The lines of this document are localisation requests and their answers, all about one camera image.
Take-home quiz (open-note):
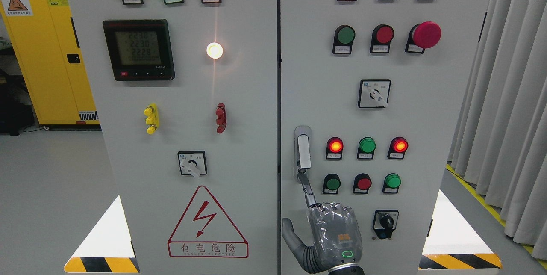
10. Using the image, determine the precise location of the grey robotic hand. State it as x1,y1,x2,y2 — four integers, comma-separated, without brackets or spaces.
281,174,363,274

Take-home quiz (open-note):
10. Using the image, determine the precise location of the silver door handle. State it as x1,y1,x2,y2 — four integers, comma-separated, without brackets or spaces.
294,126,312,183

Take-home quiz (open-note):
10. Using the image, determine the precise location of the right cabinet door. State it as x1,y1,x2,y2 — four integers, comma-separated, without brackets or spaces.
280,0,489,275

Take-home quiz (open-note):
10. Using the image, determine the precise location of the cabinet door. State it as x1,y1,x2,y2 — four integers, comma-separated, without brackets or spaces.
70,0,279,275
280,0,489,275

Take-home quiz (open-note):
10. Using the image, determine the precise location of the left cabinet door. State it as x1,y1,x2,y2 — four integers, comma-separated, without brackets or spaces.
70,0,279,275

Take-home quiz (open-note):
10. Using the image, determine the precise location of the red push button lower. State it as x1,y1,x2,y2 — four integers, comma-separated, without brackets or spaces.
353,173,372,194

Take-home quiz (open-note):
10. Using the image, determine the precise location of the red push button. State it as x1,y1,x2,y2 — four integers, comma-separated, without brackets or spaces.
353,173,372,194
370,24,394,53

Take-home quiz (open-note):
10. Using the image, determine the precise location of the green push button lower right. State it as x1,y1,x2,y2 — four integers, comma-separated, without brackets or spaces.
382,173,402,194

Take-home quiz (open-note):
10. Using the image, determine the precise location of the red lit indicator left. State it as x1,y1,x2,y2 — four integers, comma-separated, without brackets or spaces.
326,137,344,160

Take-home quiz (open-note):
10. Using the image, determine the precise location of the red lit indicator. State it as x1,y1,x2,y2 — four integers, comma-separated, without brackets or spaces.
387,136,409,160
326,137,344,160

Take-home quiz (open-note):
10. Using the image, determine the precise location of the green indicator middle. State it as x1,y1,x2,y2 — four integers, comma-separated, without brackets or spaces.
357,136,376,160

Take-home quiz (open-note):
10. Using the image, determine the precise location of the red lit indicator right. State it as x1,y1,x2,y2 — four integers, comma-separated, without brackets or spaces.
387,136,409,160

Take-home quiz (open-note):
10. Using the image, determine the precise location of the red electric hazard sign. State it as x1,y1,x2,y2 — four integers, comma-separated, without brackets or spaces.
168,186,249,259

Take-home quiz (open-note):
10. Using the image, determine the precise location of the red terminal connector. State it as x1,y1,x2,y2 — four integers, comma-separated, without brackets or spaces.
215,102,227,133

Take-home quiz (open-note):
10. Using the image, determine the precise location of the grey curtain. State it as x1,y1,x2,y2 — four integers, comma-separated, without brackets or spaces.
449,0,547,259

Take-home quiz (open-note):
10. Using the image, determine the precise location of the green push button upper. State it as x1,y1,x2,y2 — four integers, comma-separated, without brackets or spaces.
332,25,356,55

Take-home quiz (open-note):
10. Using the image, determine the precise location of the red push button upper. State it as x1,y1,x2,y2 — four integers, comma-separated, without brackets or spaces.
370,24,394,53

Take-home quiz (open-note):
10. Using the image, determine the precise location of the yellow terminal connector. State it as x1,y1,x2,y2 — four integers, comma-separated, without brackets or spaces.
143,103,160,135

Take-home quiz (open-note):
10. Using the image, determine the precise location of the red emergency stop button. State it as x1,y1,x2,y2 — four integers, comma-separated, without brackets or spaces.
405,21,442,53

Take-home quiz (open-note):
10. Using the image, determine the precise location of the white indicator light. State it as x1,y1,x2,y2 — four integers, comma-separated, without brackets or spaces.
206,42,224,60

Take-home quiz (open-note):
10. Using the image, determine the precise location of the black digital power meter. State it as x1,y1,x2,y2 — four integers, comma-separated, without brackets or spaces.
102,18,175,81

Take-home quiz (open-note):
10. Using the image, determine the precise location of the yellow safety cabinet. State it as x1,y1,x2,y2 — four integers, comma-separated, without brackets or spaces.
1,0,100,126

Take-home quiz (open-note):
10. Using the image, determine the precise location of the black key switch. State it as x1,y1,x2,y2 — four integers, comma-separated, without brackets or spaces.
372,210,399,240

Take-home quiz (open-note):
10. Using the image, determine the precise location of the upper right rotary switch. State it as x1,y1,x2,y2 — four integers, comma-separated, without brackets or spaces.
358,80,391,109

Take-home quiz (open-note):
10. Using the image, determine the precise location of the left rotary selector switch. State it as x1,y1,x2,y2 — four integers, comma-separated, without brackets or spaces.
177,151,207,177

